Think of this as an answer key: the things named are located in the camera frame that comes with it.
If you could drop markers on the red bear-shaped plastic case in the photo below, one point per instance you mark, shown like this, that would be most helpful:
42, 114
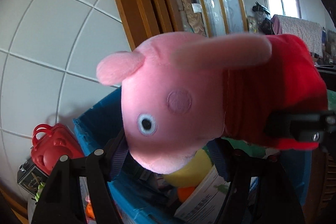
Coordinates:
52, 142

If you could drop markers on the yellow duck plush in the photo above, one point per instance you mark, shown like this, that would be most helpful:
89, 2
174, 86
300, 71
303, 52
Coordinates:
191, 175

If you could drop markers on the white striped table cloth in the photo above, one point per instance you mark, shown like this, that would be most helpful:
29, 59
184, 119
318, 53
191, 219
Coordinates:
61, 202

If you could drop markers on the dark green gift box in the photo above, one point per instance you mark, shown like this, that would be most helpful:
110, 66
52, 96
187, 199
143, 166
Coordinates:
30, 177

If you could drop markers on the blue plastic storage crate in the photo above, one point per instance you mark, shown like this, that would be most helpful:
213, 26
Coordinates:
103, 122

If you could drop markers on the red dress pig plush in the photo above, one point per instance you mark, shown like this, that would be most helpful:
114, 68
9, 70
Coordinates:
180, 90

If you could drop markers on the rolled patterned carpet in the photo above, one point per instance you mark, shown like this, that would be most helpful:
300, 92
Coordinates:
191, 15

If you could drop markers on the white blue paracetamol box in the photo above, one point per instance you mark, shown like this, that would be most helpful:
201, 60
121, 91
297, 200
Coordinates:
205, 203

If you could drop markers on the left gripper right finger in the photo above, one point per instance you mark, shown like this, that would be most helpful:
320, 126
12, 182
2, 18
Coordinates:
261, 190

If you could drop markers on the green white frog plush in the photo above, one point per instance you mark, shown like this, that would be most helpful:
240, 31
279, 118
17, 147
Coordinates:
41, 186

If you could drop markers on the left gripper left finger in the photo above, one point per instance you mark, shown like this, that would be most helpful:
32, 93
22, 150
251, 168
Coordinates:
104, 164

